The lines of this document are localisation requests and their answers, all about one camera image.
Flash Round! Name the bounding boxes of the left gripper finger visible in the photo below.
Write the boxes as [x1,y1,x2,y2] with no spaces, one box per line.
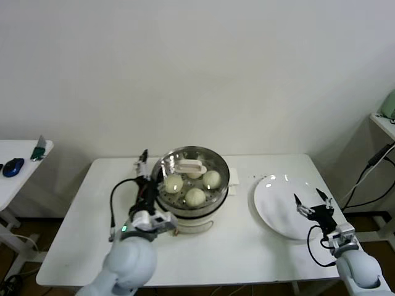
[134,149,151,181]
[152,168,166,191]

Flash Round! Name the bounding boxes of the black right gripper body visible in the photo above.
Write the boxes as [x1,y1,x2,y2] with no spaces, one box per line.
[308,205,339,237]

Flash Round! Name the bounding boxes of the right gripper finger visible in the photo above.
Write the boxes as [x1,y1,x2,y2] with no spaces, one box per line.
[293,193,315,217]
[315,187,335,211]

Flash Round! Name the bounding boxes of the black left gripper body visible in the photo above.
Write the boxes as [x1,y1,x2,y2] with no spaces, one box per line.
[135,178,159,215]

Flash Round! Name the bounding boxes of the round glass pot lid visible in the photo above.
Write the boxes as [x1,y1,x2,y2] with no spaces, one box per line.
[151,146,231,210]

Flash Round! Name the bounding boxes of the steel perforated steamer basket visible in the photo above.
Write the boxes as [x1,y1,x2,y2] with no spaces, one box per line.
[150,146,231,218]

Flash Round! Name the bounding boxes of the white round plate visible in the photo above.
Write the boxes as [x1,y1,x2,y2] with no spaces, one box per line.
[248,174,330,243]

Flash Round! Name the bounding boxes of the white electric cooker base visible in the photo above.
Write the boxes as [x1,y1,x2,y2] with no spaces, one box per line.
[154,168,240,237]

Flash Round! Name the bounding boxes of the white shelf table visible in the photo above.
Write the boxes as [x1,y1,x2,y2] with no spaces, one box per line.
[369,112,395,146]

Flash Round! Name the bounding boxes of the green clip tool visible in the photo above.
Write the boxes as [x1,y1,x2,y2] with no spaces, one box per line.
[29,134,47,162]

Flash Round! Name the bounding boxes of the pale green appliance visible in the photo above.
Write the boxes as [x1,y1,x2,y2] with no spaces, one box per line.
[378,91,395,120]

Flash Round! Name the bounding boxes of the white side table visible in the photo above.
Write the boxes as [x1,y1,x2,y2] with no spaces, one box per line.
[0,140,54,229]

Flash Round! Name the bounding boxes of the blue computer mouse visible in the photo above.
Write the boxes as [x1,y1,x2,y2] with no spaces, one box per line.
[1,158,25,178]

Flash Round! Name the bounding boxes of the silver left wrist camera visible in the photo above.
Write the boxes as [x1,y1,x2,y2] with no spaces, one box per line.
[131,211,179,234]

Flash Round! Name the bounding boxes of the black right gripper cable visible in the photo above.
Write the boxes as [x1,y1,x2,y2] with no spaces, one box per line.
[307,224,337,268]

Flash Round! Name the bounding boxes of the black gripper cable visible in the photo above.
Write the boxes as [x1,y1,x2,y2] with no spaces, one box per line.
[107,178,143,243]
[307,224,337,268]

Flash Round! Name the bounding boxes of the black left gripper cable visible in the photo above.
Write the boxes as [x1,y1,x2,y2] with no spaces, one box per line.
[107,178,143,243]

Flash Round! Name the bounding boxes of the white wall cable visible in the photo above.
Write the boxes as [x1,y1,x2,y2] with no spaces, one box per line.
[339,150,395,203]

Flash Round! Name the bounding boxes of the black power adapter cable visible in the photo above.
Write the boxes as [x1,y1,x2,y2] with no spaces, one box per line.
[339,143,395,210]

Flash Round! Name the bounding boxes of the white floor cable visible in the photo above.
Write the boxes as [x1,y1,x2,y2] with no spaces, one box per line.
[0,232,41,275]

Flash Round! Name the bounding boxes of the black floor cables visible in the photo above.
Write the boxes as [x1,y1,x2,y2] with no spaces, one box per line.
[0,274,24,296]

